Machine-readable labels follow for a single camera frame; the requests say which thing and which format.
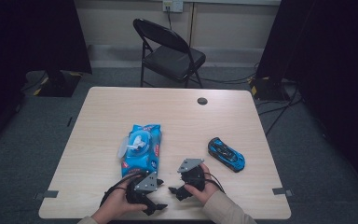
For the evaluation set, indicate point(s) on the small black tape strip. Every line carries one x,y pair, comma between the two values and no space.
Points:
70,121

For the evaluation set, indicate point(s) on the black curtain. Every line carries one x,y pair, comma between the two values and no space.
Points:
28,37
332,77

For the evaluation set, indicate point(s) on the person's left hand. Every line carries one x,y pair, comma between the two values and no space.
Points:
115,202

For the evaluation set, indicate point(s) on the grey tape piece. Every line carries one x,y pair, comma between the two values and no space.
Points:
281,191
48,194

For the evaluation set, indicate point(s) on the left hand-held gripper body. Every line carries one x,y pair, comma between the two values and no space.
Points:
146,183

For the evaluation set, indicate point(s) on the dark round table grommet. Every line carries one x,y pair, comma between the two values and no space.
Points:
202,101

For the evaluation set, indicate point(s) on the black stand base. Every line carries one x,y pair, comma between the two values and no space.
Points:
57,85
268,90

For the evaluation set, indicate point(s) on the blue wet wipes pack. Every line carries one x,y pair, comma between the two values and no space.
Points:
146,160

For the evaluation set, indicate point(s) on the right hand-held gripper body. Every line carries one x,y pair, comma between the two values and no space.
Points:
192,179

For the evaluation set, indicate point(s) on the blue toy car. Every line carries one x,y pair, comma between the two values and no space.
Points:
227,154

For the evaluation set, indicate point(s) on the black folding chair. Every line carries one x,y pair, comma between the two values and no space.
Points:
174,59

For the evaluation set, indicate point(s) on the person's right hand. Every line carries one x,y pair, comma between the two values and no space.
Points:
211,189

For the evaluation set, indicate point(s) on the white wall socket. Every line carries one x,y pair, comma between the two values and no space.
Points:
173,5

